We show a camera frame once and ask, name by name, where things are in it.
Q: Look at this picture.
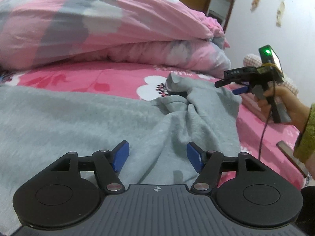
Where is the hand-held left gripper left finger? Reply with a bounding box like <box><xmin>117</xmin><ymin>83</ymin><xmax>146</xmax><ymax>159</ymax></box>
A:
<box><xmin>50</xmin><ymin>141</ymin><xmax>130</xmax><ymax>195</ymax></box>

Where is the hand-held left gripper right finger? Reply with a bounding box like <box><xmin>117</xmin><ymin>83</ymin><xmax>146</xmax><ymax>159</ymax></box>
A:
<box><xmin>186</xmin><ymin>142</ymin><xmax>267</xmax><ymax>196</ymax></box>

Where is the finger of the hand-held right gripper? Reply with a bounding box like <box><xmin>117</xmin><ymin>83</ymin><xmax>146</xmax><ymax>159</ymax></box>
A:
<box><xmin>232</xmin><ymin>85</ymin><xmax>250</xmax><ymax>96</ymax></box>
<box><xmin>214</xmin><ymin>66</ymin><xmax>258</xmax><ymax>88</ymax></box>

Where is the grey drawstring garment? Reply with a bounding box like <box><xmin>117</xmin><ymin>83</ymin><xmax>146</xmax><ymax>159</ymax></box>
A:
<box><xmin>0</xmin><ymin>72</ymin><xmax>243</xmax><ymax>236</ymax></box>

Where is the person's right hand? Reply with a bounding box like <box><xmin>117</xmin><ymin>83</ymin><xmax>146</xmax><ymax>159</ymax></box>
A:
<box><xmin>254</xmin><ymin>86</ymin><xmax>310</xmax><ymax>131</ymax></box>

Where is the cream folded knit blanket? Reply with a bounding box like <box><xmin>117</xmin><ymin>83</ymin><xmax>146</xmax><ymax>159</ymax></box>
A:
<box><xmin>243</xmin><ymin>53</ymin><xmax>300</xmax><ymax>97</ymax></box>

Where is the pink floral bed sheet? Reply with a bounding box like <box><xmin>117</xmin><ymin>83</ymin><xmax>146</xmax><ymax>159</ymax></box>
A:
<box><xmin>0</xmin><ymin>61</ymin><xmax>309</xmax><ymax>191</ymax></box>

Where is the dark cloth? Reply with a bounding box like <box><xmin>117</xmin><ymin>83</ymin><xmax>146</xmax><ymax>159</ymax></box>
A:
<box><xmin>296</xmin><ymin>184</ymin><xmax>315</xmax><ymax>236</ymax></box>

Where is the pink grey patterned quilt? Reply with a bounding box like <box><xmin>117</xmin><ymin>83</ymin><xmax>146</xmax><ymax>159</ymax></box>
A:
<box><xmin>0</xmin><ymin>0</ymin><xmax>232</xmax><ymax>79</ymax></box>

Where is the long paper wall hanging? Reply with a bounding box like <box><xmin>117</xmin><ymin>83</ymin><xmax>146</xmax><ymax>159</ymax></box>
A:
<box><xmin>275</xmin><ymin>1</ymin><xmax>286</xmax><ymax>29</ymax></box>

